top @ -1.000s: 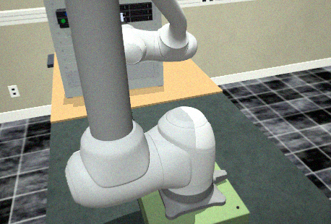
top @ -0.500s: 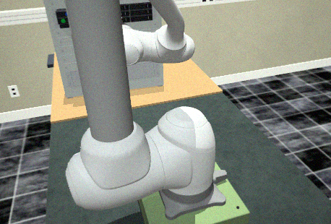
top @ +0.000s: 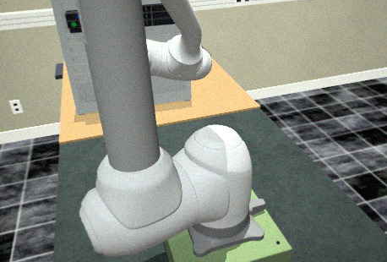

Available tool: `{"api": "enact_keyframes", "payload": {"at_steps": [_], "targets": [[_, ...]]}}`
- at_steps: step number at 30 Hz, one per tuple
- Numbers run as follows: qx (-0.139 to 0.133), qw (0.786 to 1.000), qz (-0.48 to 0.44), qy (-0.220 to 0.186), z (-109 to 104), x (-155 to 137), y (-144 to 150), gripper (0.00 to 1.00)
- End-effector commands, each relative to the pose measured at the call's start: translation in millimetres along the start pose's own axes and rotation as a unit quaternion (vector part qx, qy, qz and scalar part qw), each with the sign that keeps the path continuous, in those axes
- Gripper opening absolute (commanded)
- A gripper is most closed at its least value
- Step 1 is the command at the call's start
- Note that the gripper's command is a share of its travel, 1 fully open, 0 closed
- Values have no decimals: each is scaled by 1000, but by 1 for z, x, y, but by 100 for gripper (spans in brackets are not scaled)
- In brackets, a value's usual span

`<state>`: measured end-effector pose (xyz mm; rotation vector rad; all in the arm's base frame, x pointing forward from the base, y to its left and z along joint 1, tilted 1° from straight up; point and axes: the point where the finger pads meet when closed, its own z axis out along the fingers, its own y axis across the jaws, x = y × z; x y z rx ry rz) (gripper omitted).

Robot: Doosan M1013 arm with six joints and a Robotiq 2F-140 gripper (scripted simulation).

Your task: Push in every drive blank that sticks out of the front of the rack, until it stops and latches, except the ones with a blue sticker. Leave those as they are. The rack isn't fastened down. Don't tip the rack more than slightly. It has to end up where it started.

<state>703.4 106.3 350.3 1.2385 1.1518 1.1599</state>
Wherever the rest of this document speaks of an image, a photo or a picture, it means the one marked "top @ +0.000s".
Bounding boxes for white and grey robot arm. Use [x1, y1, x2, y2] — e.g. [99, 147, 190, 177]
[75, 0, 266, 258]

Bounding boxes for orange flat board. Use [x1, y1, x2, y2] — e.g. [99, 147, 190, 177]
[59, 58, 260, 145]

